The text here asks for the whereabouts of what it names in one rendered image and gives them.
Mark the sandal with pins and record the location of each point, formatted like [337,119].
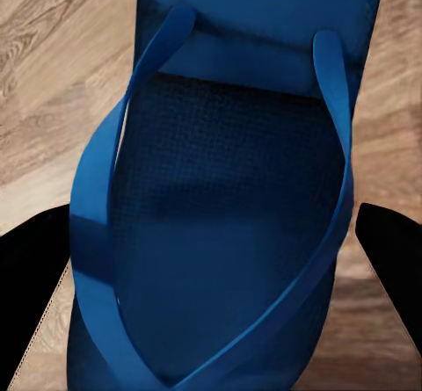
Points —
[208,209]

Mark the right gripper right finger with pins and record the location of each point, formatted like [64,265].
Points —
[393,244]

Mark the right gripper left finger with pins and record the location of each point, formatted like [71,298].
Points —
[33,257]

